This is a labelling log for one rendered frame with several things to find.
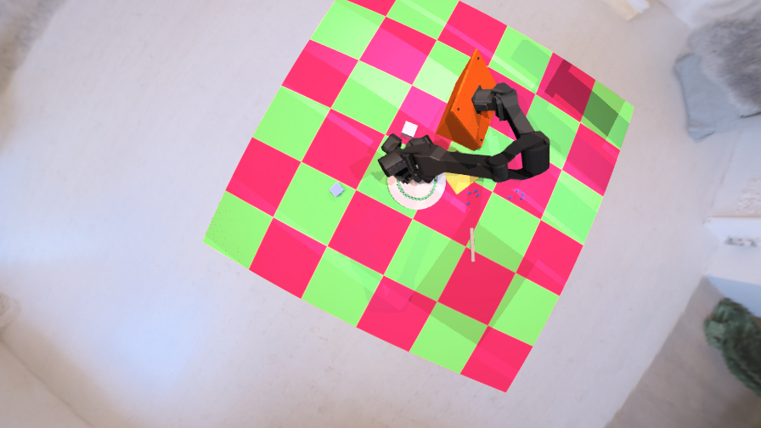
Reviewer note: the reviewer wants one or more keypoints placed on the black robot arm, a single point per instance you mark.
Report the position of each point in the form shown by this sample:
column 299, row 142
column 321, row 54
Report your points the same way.
column 433, row 160

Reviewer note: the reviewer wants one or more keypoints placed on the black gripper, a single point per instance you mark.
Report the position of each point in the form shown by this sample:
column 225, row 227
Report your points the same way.
column 395, row 142

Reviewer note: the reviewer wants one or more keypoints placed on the white round tray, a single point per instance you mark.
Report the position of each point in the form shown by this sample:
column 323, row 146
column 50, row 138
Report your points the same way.
column 417, row 188

